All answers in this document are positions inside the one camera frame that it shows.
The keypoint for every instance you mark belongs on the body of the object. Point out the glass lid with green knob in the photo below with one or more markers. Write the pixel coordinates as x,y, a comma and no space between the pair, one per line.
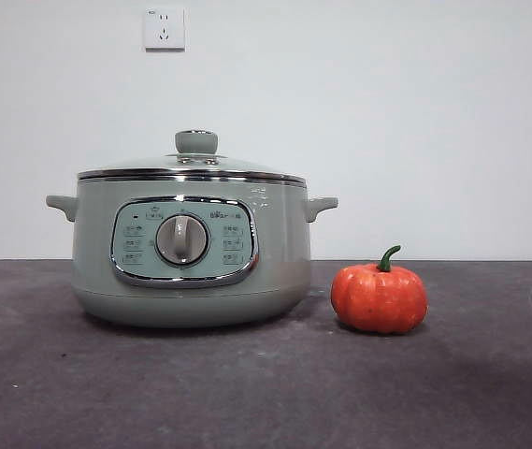
196,141

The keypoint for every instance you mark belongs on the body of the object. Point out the orange pumpkin with green stem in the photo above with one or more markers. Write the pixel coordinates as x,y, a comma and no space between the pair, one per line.
378,299

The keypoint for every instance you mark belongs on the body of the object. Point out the pale green electric pot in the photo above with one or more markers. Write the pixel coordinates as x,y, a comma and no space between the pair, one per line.
275,252

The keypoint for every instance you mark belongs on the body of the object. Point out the white wall socket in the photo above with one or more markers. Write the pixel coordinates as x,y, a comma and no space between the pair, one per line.
164,29

